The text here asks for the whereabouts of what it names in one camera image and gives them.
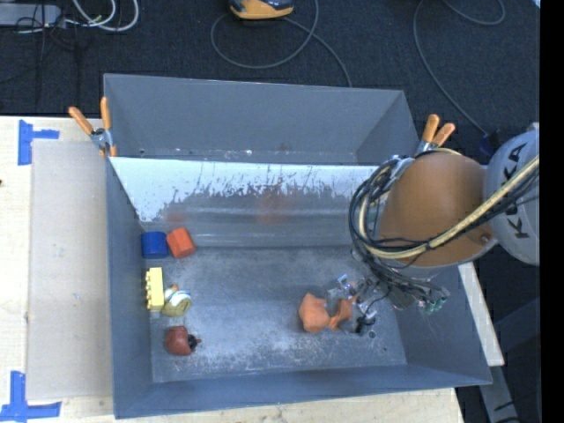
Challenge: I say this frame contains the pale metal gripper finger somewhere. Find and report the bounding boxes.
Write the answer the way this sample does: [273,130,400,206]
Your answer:
[354,296,379,322]
[333,273,365,297]

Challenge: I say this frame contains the orange soft toy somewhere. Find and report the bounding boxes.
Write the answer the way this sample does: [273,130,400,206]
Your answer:
[298,292,359,335]

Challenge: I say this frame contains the yellow toy brick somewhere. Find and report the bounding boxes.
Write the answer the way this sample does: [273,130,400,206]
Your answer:
[145,266,167,313]

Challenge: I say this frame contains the orange block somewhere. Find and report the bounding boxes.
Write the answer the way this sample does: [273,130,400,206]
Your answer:
[166,226,197,260]

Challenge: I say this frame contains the blue block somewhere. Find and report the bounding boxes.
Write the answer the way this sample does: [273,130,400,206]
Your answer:
[140,230,170,260]

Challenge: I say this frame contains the pale flat board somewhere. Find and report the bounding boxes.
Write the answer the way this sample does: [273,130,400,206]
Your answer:
[25,138,112,403]

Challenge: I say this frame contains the pale yellow round toy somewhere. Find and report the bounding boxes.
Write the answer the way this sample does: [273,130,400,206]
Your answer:
[160,283,193,318]

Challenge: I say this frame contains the grey metal bin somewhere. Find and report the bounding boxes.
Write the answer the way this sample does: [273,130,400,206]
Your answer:
[101,72,494,420]

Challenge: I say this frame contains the red-brown round toy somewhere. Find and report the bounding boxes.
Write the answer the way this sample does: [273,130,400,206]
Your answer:
[164,325,203,357]

